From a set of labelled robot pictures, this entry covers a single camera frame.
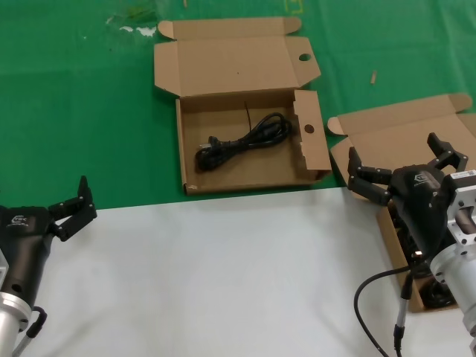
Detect silver right wrist bracket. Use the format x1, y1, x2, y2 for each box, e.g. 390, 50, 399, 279
444, 170, 476, 248

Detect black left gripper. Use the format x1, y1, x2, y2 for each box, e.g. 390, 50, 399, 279
0, 176, 97, 304

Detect cable with silver connector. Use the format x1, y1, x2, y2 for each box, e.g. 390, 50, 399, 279
393, 269, 417, 357

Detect white debris scraps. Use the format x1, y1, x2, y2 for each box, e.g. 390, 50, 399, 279
118, 25, 157, 37

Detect pile of black cables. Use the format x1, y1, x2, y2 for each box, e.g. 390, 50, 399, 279
390, 210, 462, 309

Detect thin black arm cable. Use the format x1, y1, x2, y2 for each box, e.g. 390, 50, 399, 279
353, 260, 432, 357

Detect clear plastic scrap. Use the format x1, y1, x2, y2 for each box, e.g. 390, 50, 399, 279
106, 4, 159, 25

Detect black power cable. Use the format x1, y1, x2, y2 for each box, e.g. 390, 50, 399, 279
195, 100, 293, 173

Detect green table mat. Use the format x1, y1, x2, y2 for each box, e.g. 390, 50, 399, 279
0, 0, 476, 211

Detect cardboard box holding cables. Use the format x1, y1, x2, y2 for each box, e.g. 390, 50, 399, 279
327, 93, 476, 313

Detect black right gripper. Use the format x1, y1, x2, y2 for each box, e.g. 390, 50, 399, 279
347, 132, 469, 257

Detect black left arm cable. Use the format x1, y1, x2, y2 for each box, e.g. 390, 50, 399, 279
10, 305, 48, 357

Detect cardboard box with round holes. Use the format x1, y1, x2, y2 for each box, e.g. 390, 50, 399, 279
153, 16, 333, 196

